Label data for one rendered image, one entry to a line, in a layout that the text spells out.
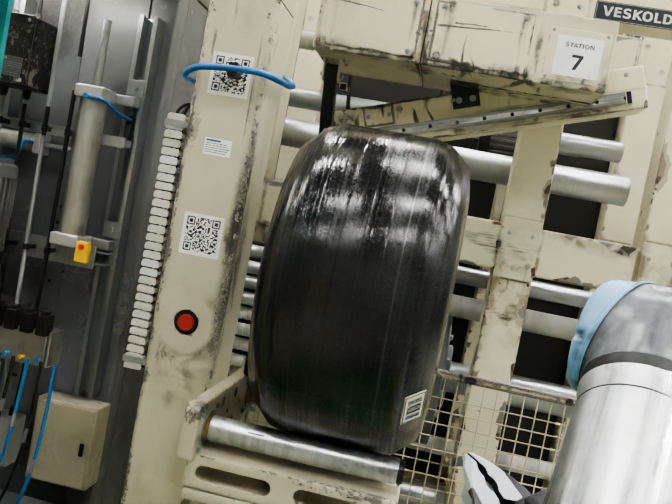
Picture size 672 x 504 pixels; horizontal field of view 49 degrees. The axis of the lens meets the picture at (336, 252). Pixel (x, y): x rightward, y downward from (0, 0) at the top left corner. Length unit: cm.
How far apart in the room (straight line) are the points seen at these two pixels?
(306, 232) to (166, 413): 48
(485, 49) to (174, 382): 90
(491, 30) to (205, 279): 76
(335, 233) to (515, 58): 65
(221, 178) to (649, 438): 92
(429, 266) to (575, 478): 55
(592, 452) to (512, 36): 111
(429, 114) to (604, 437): 118
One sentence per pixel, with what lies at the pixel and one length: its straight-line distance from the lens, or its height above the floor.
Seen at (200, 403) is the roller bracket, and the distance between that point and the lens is 130.
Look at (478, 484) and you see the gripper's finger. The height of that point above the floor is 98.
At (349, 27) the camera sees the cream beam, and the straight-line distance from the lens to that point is 162.
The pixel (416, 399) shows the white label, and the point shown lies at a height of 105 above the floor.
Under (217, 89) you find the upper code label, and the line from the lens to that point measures 138.
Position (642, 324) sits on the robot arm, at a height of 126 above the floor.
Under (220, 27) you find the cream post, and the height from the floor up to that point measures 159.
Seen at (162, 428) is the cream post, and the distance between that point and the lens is 143.
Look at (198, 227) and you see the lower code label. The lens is 136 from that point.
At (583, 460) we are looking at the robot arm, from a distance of 63.
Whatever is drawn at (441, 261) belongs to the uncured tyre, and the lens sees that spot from 113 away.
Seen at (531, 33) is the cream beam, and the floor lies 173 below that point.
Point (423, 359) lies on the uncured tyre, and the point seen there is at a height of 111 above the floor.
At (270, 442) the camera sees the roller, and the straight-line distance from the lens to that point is 130.
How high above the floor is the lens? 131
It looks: 3 degrees down
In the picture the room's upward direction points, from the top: 11 degrees clockwise
